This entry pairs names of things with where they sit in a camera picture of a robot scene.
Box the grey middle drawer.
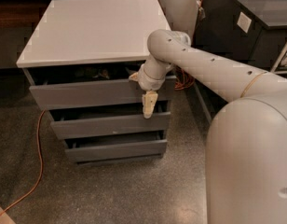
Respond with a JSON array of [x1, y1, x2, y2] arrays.
[[51, 104, 171, 139]]

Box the grey drawer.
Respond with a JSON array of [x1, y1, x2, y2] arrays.
[[27, 66, 177, 111], [65, 131, 167, 162], [51, 104, 171, 139]]

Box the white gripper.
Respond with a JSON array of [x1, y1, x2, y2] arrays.
[[129, 63, 166, 119]]

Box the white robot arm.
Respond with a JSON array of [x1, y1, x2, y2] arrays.
[[131, 30, 287, 224]]

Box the white label on cabinet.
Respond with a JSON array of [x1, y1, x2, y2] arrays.
[[237, 12, 252, 33]]

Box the grey drawer cabinet white top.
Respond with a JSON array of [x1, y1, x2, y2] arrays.
[[17, 0, 175, 162]]

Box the grey top drawer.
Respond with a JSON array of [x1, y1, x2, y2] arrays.
[[27, 66, 177, 111]]

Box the orange extension cable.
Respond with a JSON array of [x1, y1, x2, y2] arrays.
[[0, 0, 212, 222]]

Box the green rice chip bag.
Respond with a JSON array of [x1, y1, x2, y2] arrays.
[[75, 67, 110, 80]]

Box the black cabinet with hole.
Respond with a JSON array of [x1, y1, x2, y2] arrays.
[[193, 0, 287, 120]]

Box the grey bottom drawer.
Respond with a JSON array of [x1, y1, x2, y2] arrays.
[[65, 131, 167, 162]]

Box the framed poster on cabinet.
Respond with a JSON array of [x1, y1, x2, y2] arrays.
[[271, 42, 287, 74]]

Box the cardboard corner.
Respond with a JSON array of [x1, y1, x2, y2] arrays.
[[0, 206, 16, 224]]

